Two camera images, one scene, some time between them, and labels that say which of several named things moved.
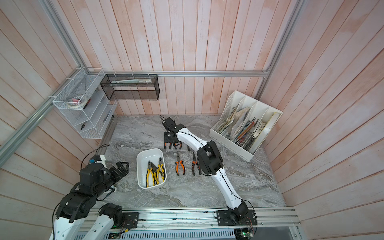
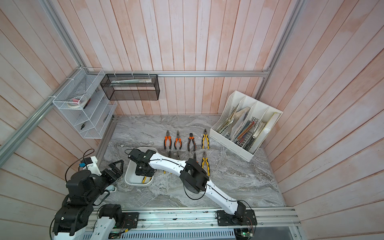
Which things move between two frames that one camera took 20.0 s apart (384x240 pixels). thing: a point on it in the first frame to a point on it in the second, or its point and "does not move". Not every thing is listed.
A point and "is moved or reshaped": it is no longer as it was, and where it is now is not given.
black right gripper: [165, 138] to [138, 172]
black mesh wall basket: [131, 86] does not move
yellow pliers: [160, 169] to [143, 180]
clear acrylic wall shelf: [82, 101] does not move
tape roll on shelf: [76, 102] does not move
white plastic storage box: [143, 157] is moved or reshaped
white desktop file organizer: [245, 125] does not move
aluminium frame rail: [10, 147] does not move
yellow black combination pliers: [150, 169] to [205, 135]
